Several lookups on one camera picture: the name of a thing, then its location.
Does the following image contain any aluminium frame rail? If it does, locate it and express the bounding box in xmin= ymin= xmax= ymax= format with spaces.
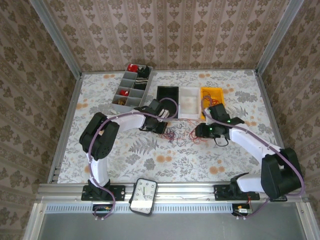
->
xmin=36 ymin=181 xmax=308 ymax=204

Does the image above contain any yellow plastic bin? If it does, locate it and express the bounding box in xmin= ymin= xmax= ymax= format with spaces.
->
xmin=199 ymin=86 xmax=225 ymax=118

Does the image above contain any black cloth item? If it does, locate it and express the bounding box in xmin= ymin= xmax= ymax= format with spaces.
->
xmin=136 ymin=65 xmax=151 ymax=78

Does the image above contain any black electronics box yellow connector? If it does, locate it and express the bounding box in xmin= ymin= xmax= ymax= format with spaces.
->
xmin=231 ymin=203 xmax=253 ymax=217

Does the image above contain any thin black cable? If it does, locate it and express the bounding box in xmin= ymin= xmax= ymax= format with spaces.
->
xmin=172 ymin=124 xmax=188 ymax=148

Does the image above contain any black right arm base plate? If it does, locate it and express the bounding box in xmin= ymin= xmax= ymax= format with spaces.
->
xmin=214 ymin=184 xmax=261 ymax=201

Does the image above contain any black white analog clock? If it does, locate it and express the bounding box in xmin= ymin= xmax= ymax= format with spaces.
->
xmin=128 ymin=177 xmax=158 ymax=216

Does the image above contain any grey compartment organizer tray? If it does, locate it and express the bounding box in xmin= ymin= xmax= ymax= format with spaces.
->
xmin=111 ymin=64 xmax=154 ymax=114

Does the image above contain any black white striped sock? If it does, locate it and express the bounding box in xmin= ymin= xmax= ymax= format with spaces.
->
xmin=133 ymin=77 xmax=149 ymax=91

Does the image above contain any white plastic bin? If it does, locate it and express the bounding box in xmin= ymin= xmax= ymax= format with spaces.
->
xmin=178 ymin=86 xmax=202 ymax=120

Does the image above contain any aluminium corner post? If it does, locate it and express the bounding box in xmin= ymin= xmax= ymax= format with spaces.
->
xmin=29 ymin=0 xmax=84 ymax=77
xmin=254 ymin=0 xmax=305 ymax=76

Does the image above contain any grey slotted cable duct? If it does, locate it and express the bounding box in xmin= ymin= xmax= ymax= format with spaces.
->
xmin=43 ymin=202 xmax=299 ymax=215

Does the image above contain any aluminium table side rail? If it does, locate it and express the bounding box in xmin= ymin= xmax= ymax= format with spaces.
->
xmin=46 ymin=72 xmax=84 ymax=185
xmin=254 ymin=71 xmax=296 ymax=183

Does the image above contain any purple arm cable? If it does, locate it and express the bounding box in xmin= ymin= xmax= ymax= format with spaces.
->
xmin=86 ymin=97 xmax=180 ymax=221
xmin=201 ymin=107 xmax=306 ymax=220

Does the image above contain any thin blue cable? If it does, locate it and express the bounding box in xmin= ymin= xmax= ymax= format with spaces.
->
xmin=159 ymin=126 xmax=177 ymax=144

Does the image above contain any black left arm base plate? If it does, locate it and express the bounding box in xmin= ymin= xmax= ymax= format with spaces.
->
xmin=81 ymin=184 xmax=126 ymax=201

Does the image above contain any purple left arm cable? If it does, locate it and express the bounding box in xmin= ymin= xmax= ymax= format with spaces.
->
xmin=86 ymin=97 xmax=180 ymax=221

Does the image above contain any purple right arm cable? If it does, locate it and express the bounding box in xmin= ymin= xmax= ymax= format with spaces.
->
xmin=201 ymin=107 xmax=306 ymax=220

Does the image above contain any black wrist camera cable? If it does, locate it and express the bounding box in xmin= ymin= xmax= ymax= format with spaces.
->
xmin=214 ymin=135 xmax=230 ymax=148

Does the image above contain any black plastic bin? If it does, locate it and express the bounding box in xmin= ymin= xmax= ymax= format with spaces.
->
xmin=156 ymin=85 xmax=180 ymax=120

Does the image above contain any grey metal panel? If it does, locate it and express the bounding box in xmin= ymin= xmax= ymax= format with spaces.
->
xmin=23 ymin=202 xmax=316 ymax=240

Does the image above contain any black electronics box green connector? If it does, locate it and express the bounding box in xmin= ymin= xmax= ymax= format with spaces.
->
xmin=92 ymin=204 xmax=114 ymax=217

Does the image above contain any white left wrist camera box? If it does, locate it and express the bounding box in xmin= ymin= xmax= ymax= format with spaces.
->
xmin=159 ymin=107 xmax=171 ymax=120

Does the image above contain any floral tablecloth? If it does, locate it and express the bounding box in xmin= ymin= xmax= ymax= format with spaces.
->
xmin=56 ymin=69 xmax=291 ymax=185

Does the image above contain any thin orange cable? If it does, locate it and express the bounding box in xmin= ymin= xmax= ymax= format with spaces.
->
xmin=187 ymin=119 xmax=210 ymax=146

